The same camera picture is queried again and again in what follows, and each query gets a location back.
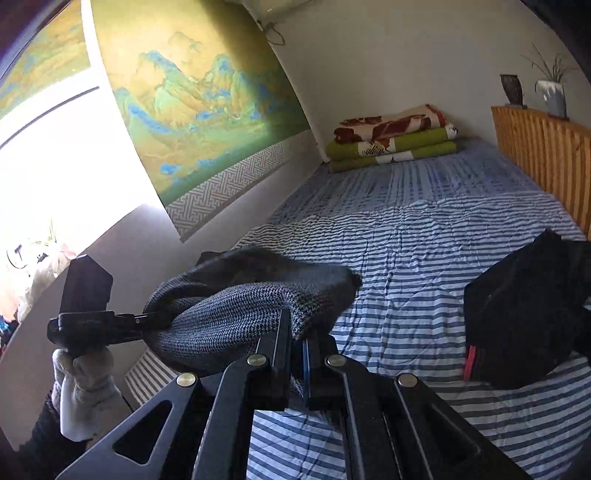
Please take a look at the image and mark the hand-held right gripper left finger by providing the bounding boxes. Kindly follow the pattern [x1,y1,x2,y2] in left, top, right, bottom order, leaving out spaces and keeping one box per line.
[54,307,293,480]

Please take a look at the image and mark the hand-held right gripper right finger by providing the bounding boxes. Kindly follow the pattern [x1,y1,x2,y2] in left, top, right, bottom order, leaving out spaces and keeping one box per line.
[302,332,532,480]

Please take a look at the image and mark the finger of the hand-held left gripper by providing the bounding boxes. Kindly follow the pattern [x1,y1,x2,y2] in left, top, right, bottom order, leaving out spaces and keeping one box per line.
[134,311,174,340]

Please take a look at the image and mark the grey tweed jacket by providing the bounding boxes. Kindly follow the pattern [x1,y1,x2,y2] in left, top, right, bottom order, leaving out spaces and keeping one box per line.
[142,246,363,377]

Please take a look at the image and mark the person's left forearm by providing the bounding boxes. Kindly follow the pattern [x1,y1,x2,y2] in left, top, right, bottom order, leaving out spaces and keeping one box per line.
[14,392,98,480]

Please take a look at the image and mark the person's left hand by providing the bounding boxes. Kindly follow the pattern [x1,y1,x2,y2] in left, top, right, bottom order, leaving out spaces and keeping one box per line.
[51,345,123,439]

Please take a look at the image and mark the blue striped quilt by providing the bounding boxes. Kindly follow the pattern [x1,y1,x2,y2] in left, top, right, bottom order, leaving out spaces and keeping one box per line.
[124,136,591,480]

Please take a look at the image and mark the glass window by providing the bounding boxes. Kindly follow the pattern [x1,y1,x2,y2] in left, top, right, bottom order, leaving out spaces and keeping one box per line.
[0,0,162,324]

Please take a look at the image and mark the black garment with pink trim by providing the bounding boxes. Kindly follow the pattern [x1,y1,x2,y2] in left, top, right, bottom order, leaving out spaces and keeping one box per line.
[464,342,587,391]

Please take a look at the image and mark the black pants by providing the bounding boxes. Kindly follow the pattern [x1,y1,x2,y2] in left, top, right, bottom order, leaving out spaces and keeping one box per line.
[464,228,591,352]

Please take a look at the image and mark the green folded blanket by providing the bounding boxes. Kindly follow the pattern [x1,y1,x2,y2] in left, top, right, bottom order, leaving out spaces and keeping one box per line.
[325,126,459,160]
[329,142,458,174]

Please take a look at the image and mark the red floral folded blanket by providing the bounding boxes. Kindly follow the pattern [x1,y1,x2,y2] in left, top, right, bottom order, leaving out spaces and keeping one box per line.
[333,104,448,143]

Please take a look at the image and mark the dark ceramic vase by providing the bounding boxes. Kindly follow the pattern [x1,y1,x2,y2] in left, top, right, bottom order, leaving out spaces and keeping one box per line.
[500,74,525,108]

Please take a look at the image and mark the potted plant in white pot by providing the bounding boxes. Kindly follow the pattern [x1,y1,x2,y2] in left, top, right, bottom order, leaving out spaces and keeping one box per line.
[522,44,580,120]

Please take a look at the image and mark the landscape wall poster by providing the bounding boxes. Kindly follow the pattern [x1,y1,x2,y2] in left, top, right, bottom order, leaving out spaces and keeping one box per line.
[83,0,319,243]

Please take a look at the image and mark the thin wall wire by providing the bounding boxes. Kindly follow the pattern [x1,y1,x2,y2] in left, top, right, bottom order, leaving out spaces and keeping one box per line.
[259,18,286,46]

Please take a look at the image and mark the wooden slatted bed rail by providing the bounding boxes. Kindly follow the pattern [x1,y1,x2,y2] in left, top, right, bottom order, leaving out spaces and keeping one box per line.
[490,105,591,241]

